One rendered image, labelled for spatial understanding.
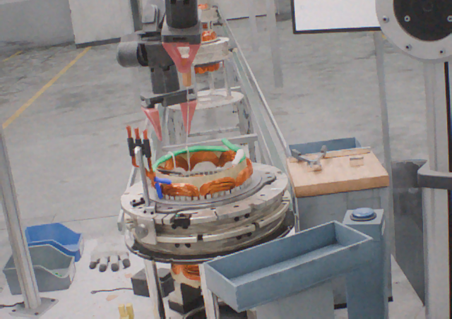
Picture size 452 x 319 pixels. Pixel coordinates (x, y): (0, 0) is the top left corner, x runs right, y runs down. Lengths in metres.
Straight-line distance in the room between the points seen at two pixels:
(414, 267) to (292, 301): 1.91
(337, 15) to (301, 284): 1.35
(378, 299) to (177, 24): 0.62
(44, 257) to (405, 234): 1.55
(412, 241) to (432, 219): 1.83
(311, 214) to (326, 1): 1.03
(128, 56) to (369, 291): 0.67
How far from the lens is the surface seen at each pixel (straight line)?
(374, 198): 1.46
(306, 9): 2.36
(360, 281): 1.35
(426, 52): 1.00
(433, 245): 1.14
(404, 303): 1.56
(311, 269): 1.11
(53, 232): 2.09
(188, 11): 1.24
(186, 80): 1.33
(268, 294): 1.08
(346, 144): 1.73
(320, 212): 1.46
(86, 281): 1.85
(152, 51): 1.46
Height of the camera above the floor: 1.53
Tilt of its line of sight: 16 degrees down
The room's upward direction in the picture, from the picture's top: 7 degrees counter-clockwise
